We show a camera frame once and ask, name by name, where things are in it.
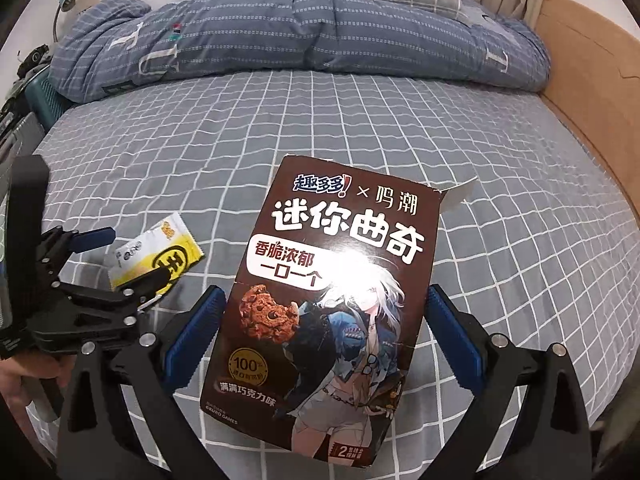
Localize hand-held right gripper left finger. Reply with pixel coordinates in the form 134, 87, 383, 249
56, 285, 228, 480

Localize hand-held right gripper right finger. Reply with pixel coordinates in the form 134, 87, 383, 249
427, 284, 601, 480

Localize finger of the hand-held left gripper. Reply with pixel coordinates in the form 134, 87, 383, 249
57, 266, 174, 322
37, 227, 117, 281

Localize yellow and white sachet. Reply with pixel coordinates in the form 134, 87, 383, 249
107, 212, 203, 302

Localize brown cookie box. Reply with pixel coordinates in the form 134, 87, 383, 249
199, 155, 476, 467

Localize person's left hand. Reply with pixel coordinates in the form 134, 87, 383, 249
0, 352, 77, 413

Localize grey suitcase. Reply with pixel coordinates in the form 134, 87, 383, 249
0, 109, 49, 196

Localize teal suitcase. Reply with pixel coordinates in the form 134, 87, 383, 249
25, 77, 67, 132

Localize black round gadget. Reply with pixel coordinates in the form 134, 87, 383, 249
17, 45, 52, 77

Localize blue desk lamp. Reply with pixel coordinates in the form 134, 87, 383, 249
50, 0, 77, 44

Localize blue striped quilt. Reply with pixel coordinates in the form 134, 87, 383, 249
50, 0, 552, 104

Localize wooden headboard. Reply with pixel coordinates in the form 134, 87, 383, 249
530, 0, 640, 182

